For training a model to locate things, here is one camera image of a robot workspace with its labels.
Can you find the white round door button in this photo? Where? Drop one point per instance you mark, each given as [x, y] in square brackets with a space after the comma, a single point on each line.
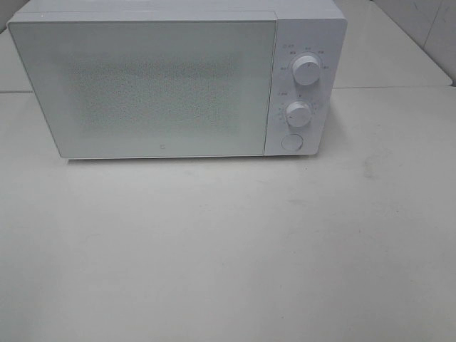
[292, 142]

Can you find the white microwave oven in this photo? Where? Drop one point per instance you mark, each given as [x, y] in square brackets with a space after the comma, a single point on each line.
[317, 27]

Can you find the white microwave knob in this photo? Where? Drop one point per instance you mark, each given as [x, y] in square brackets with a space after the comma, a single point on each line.
[298, 114]
[306, 69]

